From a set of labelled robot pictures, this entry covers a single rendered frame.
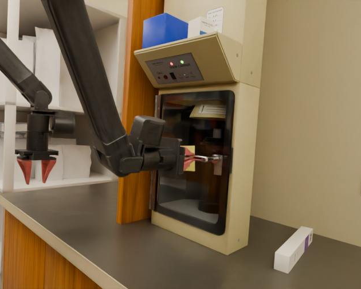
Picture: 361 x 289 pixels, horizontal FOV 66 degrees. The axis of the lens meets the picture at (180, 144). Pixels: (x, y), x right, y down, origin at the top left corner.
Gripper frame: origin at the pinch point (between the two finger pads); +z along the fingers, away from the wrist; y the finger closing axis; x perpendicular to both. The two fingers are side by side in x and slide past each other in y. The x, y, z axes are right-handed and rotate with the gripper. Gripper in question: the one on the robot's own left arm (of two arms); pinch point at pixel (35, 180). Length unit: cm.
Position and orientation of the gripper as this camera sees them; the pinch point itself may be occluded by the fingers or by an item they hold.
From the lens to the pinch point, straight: 93.5
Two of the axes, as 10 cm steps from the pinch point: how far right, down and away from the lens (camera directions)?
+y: 6.9, 0.1, 7.2
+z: -0.6, 10.0, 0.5
